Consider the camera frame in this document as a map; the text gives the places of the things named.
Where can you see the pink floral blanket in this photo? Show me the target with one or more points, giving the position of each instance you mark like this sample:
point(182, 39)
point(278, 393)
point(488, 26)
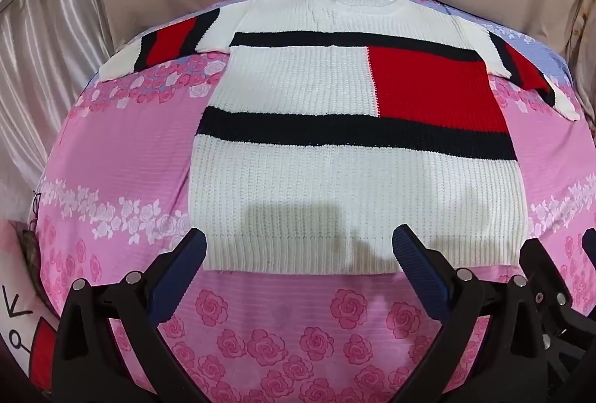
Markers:
point(130, 142)

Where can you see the white red black knit sweater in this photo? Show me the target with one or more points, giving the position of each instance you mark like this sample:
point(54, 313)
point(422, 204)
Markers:
point(326, 179)

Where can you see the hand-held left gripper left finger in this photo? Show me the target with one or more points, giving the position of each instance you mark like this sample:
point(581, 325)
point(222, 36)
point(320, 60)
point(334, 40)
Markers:
point(184, 265)

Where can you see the silvery satin curtain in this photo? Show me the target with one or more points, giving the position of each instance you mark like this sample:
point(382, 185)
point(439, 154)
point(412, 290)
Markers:
point(46, 35)

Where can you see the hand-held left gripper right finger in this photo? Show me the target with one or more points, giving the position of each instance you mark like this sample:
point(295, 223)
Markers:
point(416, 265)

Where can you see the cartoon printed pillow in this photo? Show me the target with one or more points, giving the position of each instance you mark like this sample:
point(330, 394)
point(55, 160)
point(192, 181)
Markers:
point(18, 319)

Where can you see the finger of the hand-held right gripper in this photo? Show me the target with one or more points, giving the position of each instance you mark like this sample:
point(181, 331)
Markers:
point(590, 242)
point(547, 286)

